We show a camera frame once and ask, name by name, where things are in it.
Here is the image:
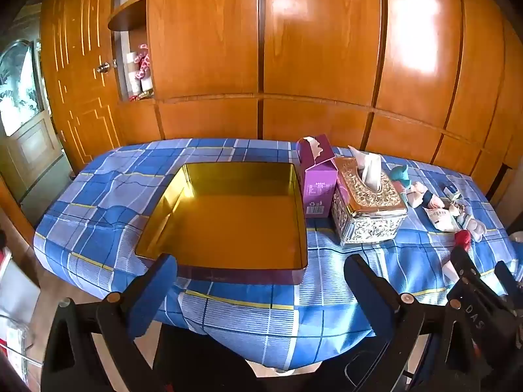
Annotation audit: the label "green glass panel door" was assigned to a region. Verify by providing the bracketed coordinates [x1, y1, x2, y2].
[0, 38, 71, 217]

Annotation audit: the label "rounded wooden shelf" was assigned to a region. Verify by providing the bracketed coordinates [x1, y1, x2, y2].
[108, 0, 148, 32]

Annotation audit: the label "purple carton box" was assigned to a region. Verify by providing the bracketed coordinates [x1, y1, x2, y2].
[296, 134, 339, 219]

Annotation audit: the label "red sock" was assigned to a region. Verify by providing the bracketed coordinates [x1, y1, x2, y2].
[453, 230, 473, 251]

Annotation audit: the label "dark navy sock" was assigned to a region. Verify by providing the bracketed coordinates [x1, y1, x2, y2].
[422, 191, 445, 210]

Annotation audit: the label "floral white cups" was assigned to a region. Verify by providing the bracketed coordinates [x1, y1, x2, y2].
[125, 42, 154, 94]

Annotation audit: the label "white plastic bags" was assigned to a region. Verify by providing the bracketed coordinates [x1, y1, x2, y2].
[0, 247, 43, 380]

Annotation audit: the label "wooden door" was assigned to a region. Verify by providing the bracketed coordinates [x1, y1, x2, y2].
[40, 0, 121, 174]

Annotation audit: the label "white wet wipes packet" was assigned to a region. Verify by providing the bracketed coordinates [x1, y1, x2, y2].
[422, 206, 461, 234]

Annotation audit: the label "blue plaid sheet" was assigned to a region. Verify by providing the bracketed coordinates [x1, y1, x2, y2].
[33, 138, 523, 373]

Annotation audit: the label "wooden wardrobe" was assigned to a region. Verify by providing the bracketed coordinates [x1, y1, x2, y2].
[107, 0, 523, 207]

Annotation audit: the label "white tissue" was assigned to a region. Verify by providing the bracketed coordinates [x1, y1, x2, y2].
[347, 144, 383, 193]

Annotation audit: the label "silver ornate tissue box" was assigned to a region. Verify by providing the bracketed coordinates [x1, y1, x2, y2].
[330, 156, 409, 247]

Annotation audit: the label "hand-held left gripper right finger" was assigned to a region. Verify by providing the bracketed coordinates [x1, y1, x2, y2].
[343, 253, 447, 392]

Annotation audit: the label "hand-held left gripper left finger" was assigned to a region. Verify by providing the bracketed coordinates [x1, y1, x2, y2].
[41, 254, 179, 392]

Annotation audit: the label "golden square tin box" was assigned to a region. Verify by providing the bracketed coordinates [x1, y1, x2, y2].
[135, 162, 310, 285]

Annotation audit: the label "grey knit sock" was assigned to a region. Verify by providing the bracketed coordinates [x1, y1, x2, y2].
[449, 200, 488, 242]

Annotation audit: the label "blue plush toy pink dress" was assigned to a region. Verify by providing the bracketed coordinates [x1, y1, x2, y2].
[387, 164, 430, 207]

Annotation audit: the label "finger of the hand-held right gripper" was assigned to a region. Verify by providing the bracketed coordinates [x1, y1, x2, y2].
[447, 246, 506, 329]
[494, 260, 523, 315]

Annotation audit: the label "white sock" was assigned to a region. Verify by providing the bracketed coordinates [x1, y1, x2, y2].
[443, 258, 463, 285]

